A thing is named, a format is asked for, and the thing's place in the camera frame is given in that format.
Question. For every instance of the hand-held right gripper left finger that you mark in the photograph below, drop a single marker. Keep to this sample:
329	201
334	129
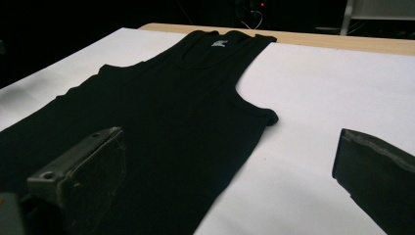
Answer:
88	169

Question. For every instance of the light wooden table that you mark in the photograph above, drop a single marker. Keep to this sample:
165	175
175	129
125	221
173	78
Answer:
326	40

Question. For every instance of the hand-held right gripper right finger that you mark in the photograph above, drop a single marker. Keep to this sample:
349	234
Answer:
378	182

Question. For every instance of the dark device with red light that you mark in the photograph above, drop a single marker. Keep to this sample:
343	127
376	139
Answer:
262	4

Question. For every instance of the white table cover sheet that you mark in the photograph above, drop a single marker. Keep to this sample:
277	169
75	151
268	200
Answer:
326	98

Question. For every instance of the black tank top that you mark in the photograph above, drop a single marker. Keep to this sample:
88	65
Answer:
163	130

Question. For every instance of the white metal stand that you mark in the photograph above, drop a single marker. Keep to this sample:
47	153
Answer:
346	16

